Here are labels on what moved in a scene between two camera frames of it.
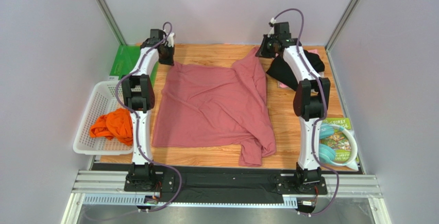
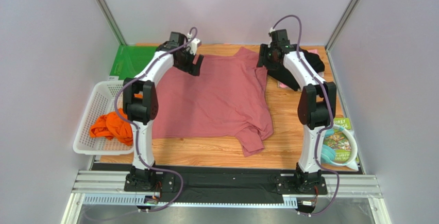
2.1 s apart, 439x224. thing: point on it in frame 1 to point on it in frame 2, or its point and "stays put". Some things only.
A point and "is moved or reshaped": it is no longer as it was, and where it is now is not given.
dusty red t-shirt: (203, 106) is moved or reshaped
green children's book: (340, 140) stays put
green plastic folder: (125, 58) stays put
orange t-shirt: (117, 124) stays put
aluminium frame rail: (93, 182) stays put
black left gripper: (170, 61) to (191, 68)
